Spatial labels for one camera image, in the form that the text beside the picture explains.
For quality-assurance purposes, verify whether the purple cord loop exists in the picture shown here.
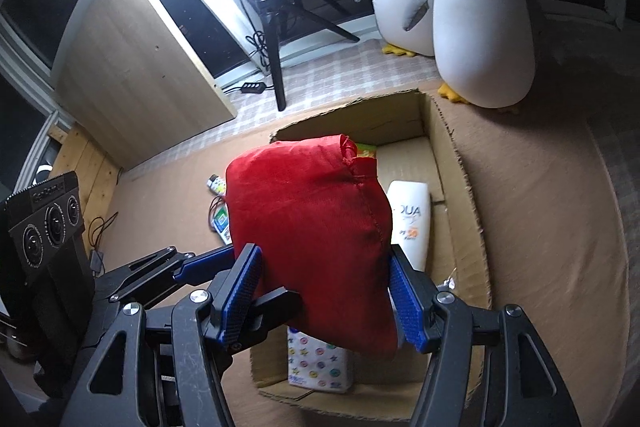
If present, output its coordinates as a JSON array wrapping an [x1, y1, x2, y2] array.
[[208, 196, 227, 230]]

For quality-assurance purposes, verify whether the star print tissue pack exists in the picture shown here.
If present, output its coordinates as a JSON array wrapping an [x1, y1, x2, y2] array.
[[286, 326, 354, 395]]

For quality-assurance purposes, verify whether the white blue printed packet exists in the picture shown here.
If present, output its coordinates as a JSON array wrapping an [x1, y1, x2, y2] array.
[[212, 206, 234, 244]]

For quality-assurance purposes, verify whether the white sunscreen bottle blue cap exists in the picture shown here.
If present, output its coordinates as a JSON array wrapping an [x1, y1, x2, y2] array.
[[385, 180, 432, 274]]

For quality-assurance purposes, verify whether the black tripod stand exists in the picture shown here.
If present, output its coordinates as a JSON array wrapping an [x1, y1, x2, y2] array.
[[234, 0, 362, 112]]

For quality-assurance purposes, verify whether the black cable with adapter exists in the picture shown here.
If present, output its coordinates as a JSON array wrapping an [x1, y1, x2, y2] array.
[[86, 211, 120, 275]]

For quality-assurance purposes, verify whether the cardboard box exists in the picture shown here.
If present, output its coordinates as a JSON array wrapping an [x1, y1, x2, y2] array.
[[249, 89, 494, 409]]

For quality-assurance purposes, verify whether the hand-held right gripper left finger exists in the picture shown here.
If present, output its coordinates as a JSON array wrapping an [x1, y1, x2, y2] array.
[[60, 244, 264, 427]]

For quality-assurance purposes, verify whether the red fabric pouch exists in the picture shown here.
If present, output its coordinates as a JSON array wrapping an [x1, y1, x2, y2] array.
[[225, 133, 401, 356]]

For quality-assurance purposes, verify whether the wooden cabinet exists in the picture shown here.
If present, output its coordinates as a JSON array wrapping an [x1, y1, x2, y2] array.
[[54, 0, 239, 172]]

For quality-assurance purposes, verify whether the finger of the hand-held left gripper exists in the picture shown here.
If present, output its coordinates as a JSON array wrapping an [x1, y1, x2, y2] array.
[[94, 245, 237, 309], [220, 286, 303, 353]]

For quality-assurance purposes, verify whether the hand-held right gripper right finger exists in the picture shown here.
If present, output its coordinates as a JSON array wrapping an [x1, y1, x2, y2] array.
[[387, 245, 581, 427]]

